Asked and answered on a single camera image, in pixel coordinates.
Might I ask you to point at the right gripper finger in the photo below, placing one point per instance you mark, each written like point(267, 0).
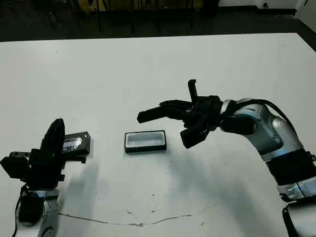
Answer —
point(176, 104)
point(180, 115)

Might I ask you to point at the black printed box lid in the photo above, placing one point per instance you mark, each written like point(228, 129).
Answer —
point(79, 143)

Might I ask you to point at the black box white insert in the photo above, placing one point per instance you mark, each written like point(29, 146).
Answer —
point(145, 142)

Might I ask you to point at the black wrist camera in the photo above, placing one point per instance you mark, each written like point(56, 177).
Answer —
point(193, 138)
point(13, 168)

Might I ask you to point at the black waste bin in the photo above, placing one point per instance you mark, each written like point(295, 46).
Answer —
point(209, 5)

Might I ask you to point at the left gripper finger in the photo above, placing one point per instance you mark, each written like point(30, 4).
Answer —
point(61, 138)
point(51, 138)

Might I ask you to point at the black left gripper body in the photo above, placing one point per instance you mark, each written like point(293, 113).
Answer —
point(45, 170)

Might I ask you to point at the black wall knob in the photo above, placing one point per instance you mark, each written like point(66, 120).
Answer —
point(265, 4)

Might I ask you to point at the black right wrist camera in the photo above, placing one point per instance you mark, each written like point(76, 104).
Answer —
point(193, 138)

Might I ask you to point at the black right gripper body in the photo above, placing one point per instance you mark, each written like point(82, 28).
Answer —
point(207, 111)

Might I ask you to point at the black metal-legged chair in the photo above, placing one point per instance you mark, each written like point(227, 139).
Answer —
point(172, 1)
point(113, 1)

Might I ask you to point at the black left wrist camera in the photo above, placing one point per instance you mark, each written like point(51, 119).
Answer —
point(13, 168)

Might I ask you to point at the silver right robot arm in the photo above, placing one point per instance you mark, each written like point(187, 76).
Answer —
point(279, 133)

